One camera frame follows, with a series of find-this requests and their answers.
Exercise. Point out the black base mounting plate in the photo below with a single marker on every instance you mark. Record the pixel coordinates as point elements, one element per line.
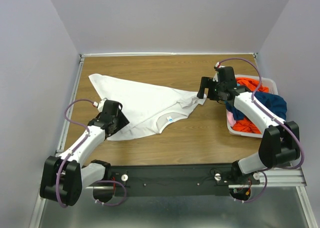
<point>173,180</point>

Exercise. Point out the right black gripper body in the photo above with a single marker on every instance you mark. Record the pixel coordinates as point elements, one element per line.
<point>218,88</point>

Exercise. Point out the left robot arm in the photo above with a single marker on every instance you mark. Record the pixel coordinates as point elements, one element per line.
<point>64,176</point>

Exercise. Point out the pink t shirt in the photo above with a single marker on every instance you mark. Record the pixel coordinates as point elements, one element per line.
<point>230,118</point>

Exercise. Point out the navy blue t shirt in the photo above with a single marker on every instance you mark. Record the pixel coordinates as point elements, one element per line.
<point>275,103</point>

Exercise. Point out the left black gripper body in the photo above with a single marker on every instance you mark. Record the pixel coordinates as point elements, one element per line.
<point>119,110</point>

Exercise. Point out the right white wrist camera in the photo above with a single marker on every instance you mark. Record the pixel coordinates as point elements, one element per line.
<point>216,74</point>

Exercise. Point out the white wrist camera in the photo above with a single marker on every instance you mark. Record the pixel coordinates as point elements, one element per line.
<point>100,105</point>
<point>216,74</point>

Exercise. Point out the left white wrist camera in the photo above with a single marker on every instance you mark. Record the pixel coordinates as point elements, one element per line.
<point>100,105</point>

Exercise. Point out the white t shirt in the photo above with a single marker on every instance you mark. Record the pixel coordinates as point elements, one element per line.
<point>148,108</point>

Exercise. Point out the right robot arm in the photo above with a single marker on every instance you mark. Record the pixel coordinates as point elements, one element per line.
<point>280,139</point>

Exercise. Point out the orange t shirt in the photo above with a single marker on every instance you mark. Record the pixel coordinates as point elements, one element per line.
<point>246,125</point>

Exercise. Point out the white plastic laundry basket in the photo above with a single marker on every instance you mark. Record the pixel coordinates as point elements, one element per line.
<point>266,82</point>

